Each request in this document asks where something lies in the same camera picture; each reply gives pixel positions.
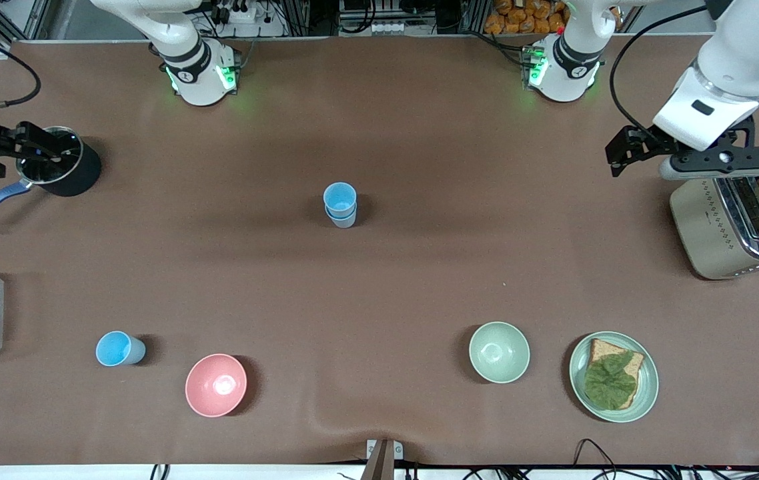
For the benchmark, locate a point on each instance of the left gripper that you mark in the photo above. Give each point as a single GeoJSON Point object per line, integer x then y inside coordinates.
{"type": "Point", "coordinates": [646, 141]}

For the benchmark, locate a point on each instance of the blue cup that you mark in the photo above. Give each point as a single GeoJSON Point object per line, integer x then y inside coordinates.
{"type": "Point", "coordinates": [116, 348]}
{"type": "Point", "coordinates": [339, 198]}
{"type": "Point", "coordinates": [343, 222]}

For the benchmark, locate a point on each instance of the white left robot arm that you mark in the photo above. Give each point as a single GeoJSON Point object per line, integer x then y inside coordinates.
{"type": "Point", "coordinates": [739, 60]}

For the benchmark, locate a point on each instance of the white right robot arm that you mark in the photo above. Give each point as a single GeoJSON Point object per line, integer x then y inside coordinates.
{"type": "Point", "coordinates": [193, 80]}

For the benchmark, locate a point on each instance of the beige and chrome toaster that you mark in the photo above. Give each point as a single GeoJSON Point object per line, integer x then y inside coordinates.
{"type": "Point", "coordinates": [699, 226]}

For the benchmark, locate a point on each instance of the bag of bread rolls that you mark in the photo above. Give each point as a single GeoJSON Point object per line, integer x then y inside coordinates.
{"type": "Point", "coordinates": [519, 20]}

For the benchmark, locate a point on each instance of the toast slice on plate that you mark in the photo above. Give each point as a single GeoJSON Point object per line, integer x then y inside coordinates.
{"type": "Point", "coordinates": [603, 348]}

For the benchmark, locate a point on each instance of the green lettuce leaf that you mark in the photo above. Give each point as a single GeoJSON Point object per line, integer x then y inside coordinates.
{"type": "Point", "coordinates": [609, 383]}

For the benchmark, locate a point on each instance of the light green plate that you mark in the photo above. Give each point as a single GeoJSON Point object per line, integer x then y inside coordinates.
{"type": "Point", "coordinates": [646, 386]}

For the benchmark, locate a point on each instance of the light green bowl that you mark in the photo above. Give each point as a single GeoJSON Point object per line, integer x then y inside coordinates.
{"type": "Point", "coordinates": [499, 352]}

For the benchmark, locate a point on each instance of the white power strip with plugs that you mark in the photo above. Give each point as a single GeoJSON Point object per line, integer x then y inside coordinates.
{"type": "Point", "coordinates": [246, 13]}

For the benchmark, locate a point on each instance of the small white power strip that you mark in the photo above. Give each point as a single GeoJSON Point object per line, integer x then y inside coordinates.
{"type": "Point", "coordinates": [393, 28]}

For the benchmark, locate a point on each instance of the pink bowl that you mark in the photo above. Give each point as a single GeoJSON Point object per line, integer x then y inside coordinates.
{"type": "Point", "coordinates": [216, 385]}

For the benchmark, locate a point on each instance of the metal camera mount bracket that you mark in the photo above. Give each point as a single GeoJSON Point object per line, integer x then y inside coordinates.
{"type": "Point", "coordinates": [379, 460]}

